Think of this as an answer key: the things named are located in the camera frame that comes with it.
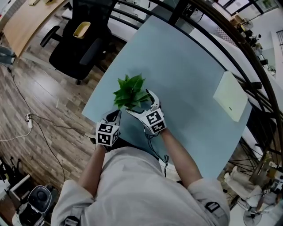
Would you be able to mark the white fabric bundle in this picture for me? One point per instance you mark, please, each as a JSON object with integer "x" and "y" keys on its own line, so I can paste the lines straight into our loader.
{"x": 241, "y": 181}

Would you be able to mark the white power strip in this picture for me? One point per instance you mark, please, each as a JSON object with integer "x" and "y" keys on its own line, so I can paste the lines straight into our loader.
{"x": 29, "y": 120}

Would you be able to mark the dark wooden side table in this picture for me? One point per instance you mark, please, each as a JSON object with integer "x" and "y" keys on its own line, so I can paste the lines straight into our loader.
{"x": 259, "y": 168}

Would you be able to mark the person's right forearm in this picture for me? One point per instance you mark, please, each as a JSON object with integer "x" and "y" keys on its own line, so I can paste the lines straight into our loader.
{"x": 181, "y": 159}

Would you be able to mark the white flat box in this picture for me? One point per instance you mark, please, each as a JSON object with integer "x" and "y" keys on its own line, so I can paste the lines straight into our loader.
{"x": 231, "y": 97}

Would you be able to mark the light wooden curved desk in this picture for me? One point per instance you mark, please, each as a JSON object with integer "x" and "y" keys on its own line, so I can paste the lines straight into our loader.
{"x": 28, "y": 24}

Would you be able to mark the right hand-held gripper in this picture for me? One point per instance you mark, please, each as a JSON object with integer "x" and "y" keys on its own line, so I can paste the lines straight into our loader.
{"x": 154, "y": 121}

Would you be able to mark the patterned bench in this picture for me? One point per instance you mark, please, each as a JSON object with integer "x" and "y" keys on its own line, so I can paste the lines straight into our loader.
{"x": 223, "y": 34}

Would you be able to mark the person's left forearm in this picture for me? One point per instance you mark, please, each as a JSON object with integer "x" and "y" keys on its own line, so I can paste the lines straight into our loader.
{"x": 92, "y": 172}

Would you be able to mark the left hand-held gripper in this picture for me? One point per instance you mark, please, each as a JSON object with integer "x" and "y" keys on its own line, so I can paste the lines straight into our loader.
{"x": 106, "y": 134}

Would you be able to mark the yellow container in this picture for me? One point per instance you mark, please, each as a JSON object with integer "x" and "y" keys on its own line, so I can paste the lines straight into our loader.
{"x": 81, "y": 29}

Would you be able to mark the green potted plant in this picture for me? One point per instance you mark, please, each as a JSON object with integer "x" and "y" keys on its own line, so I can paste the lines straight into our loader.
{"x": 131, "y": 93}

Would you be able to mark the black metal railing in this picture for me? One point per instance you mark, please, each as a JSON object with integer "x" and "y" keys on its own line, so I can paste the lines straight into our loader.
{"x": 238, "y": 42}

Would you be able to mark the grey round appliance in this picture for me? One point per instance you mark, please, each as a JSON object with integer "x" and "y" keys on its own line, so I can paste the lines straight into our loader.
{"x": 40, "y": 196}

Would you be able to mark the black office chair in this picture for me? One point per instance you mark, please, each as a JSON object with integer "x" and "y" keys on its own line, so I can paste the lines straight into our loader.
{"x": 84, "y": 55}

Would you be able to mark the small white flower bunch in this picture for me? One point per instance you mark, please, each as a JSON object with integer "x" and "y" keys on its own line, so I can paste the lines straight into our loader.
{"x": 267, "y": 157}

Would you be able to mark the person's grey shirt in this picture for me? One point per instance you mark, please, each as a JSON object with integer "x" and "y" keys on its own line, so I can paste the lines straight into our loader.
{"x": 137, "y": 189}

